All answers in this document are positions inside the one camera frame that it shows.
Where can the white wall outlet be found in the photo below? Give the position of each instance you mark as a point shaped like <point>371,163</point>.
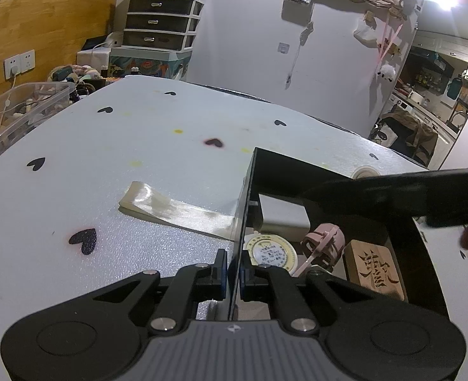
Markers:
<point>19,63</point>

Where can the chair with brown cloth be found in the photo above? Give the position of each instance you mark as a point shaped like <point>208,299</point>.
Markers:
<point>410,135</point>

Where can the carved wooden block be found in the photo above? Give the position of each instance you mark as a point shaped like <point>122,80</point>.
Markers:
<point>377,270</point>

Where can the white round reel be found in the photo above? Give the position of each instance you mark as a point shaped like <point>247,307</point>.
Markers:
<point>365,172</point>

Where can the black box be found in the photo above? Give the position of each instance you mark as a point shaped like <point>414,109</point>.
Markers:
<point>281,170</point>

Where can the plush sheep toy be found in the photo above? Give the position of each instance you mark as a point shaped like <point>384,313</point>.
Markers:
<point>386,73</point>

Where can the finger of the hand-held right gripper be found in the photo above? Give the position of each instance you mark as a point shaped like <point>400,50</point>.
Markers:
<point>369,196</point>

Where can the crumpled clear plastic wrap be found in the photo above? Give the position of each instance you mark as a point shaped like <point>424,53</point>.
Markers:
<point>178,210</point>

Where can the clear plastic storage bin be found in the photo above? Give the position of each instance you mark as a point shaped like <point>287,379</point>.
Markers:
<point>15,119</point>

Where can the pink ribbons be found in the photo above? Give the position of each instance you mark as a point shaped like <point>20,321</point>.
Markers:
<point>388,39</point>

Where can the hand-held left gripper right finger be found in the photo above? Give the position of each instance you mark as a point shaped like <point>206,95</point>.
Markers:
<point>247,278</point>

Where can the white washing machine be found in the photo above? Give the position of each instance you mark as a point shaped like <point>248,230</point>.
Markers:
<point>401,105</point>

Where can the printed tote bag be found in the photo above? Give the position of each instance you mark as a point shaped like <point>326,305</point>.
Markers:
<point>380,135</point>

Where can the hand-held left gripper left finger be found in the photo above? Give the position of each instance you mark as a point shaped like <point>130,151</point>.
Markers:
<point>219,274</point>

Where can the white hanging plastic bag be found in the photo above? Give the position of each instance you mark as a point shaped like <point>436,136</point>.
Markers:
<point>365,31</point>

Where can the square wall hook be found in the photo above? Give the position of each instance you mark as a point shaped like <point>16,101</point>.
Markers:
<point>283,47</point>

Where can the white drawer unit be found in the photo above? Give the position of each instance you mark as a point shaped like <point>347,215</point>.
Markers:
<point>160,22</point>

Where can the white appliance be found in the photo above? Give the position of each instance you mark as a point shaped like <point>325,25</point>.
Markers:
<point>99,47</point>

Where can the round tin with white label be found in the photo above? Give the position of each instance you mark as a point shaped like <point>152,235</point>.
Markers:
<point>269,254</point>

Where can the pile of stuffed toys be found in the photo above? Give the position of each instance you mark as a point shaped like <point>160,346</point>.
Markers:
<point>77,74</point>

